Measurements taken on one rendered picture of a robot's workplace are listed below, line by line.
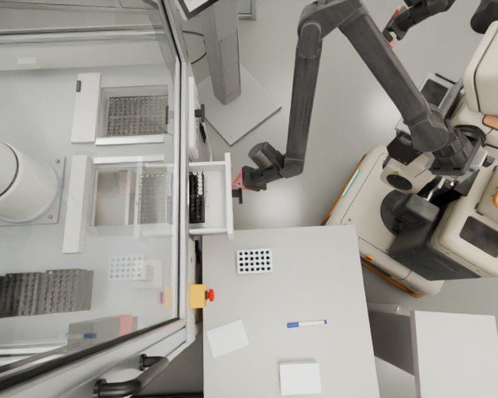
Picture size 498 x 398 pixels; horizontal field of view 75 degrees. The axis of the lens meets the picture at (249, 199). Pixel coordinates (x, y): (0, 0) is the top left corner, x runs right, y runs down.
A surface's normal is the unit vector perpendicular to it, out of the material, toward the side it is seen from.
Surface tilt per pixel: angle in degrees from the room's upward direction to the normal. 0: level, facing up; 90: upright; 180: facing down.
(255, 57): 0
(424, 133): 64
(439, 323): 0
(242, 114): 3
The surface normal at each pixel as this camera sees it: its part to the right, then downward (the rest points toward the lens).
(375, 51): -0.15, 0.70
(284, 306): 0.00, -0.28
